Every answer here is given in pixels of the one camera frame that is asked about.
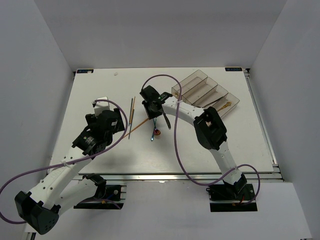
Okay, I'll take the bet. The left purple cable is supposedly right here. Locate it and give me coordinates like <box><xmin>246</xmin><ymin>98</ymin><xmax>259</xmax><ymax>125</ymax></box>
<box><xmin>0</xmin><ymin>98</ymin><xmax>130</xmax><ymax>223</ymax></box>

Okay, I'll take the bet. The ornate gold fork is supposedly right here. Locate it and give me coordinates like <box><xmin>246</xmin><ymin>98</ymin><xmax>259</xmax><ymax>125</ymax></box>
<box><xmin>217</xmin><ymin>101</ymin><xmax>232</xmax><ymax>112</ymax></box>

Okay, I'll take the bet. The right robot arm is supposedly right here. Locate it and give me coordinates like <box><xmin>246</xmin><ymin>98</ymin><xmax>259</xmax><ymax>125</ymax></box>
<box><xmin>140</xmin><ymin>85</ymin><xmax>247</xmax><ymax>200</ymax></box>

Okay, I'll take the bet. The right blue label sticker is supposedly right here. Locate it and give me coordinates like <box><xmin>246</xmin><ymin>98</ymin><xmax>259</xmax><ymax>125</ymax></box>
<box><xmin>224</xmin><ymin>67</ymin><xmax>243</xmax><ymax>72</ymax></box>

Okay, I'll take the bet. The iridescent fork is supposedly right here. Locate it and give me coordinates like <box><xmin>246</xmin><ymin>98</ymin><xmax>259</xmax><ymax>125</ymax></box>
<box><xmin>150</xmin><ymin>118</ymin><xmax>157</xmax><ymax>142</ymax></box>

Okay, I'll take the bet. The orange chopstick upright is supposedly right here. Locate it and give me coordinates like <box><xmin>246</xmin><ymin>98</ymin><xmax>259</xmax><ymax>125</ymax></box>
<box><xmin>133</xmin><ymin>96</ymin><xmax>136</xmax><ymax>109</ymax></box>

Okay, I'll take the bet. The black spoon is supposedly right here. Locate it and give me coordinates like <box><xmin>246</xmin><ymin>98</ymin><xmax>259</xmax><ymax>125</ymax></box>
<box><xmin>202</xmin><ymin>96</ymin><xmax>224</xmax><ymax>109</ymax></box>

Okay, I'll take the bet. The clear four-compartment organizer tray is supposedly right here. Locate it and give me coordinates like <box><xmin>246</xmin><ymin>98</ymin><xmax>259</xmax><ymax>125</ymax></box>
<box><xmin>171</xmin><ymin>69</ymin><xmax>240</xmax><ymax>118</ymax></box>

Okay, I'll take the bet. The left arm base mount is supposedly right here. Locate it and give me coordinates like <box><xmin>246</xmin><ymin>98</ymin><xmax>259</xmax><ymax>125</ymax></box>
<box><xmin>73</xmin><ymin>173</ymin><xmax>126</xmax><ymax>210</ymax></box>

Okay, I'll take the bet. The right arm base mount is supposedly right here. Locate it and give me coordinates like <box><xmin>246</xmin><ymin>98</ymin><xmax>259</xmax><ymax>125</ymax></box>
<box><xmin>206</xmin><ymin>183</ymin><xmax>258</xmax><ymax>213</ymax></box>

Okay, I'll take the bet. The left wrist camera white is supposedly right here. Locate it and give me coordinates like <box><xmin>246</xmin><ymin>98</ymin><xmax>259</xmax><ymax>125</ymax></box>
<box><xmin>92</xmin><ymin>96</ymin><xmax>110</xmax><ymax>117</ymax></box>

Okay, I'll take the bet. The orange chopstick diagonal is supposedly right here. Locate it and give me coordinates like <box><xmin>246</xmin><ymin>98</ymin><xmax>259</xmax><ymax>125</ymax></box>
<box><xmin>123</xmin><ymin>118</ymin><xmax>149</xmax><ymax>139</ymax></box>

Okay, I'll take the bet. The aluminium table rail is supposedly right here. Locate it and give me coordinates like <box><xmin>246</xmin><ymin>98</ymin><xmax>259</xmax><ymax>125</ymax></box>
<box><xmin>72</xmin><ymin>172</ymin><xmax>283</xmax><ymax>182</ymax></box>

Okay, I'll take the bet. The left blue label sticker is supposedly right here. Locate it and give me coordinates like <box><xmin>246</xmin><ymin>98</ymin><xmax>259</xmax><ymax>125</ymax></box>
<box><xmin>76</xmin><ymin>69</ymin><xmax>94</xmax><ymax>74</ymax></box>

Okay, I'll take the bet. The black knife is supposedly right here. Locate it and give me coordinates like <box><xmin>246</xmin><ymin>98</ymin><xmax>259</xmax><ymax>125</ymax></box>
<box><xmin>162</xmin><ymin>112</ymin><xmax>172</xmax><ymax>130</ymax></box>

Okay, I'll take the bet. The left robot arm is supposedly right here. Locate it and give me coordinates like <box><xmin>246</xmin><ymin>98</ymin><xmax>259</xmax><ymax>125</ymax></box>
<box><xmin>14</xmin><ymin>108</ymin><xmax>125</xmax><ymax>235</ymax></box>

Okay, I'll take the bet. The blue label sticker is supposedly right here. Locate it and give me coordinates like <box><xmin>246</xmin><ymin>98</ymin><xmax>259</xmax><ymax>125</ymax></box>
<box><xmin>224</xmin><ymin>67</ymin><xmax>243</xmax><ymax>72</ymax></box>
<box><xmin>76</xmin><ymin>69</ymin><xmax>94</xmax><ymax>74</ymax></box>

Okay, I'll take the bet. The dark blue chopstick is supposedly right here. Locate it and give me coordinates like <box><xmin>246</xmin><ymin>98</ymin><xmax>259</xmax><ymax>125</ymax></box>
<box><xmin>128</xmin><ymin>108</ymin><xmax>135</xmax><ymax>139</ymax></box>

